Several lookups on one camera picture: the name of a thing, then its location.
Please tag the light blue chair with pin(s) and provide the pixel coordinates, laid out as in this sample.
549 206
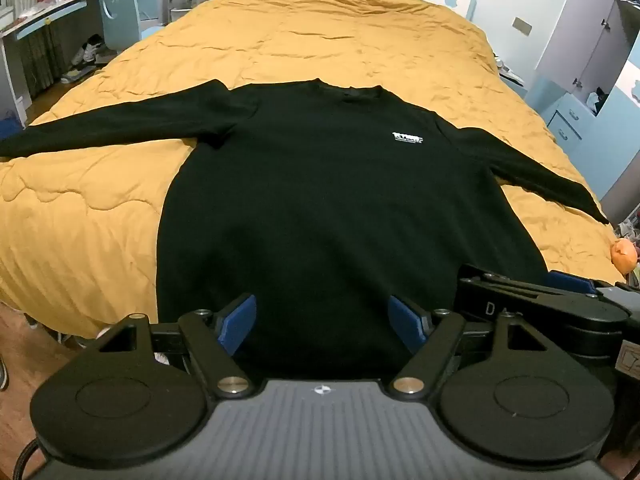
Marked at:
117 15

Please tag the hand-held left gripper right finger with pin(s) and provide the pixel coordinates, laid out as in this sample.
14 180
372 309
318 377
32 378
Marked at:
407 324

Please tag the grey wall switch plate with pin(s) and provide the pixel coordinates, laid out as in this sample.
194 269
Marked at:
522 26

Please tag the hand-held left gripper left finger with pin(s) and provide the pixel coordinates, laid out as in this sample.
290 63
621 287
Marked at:
239 322

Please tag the yellow quilted bed cover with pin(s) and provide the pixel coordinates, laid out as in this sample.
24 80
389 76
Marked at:
325 35

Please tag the orange plush toy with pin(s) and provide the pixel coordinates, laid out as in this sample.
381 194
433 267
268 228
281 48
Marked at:
624 256

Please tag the lilac wardrobe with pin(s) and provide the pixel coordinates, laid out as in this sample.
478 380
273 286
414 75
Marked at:
600 40

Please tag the light blue drawer cabinet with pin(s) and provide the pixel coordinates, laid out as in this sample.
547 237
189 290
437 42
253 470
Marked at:
562 110

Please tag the white and blue desk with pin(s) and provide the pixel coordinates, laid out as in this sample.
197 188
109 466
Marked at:
55 12

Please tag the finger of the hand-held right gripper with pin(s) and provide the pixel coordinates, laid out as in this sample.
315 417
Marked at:
575 281
530 296

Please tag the black long-sleeved sweater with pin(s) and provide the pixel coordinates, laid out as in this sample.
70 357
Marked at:
325 210

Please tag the pair of white shoes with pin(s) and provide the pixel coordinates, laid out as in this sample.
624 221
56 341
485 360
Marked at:
90 50

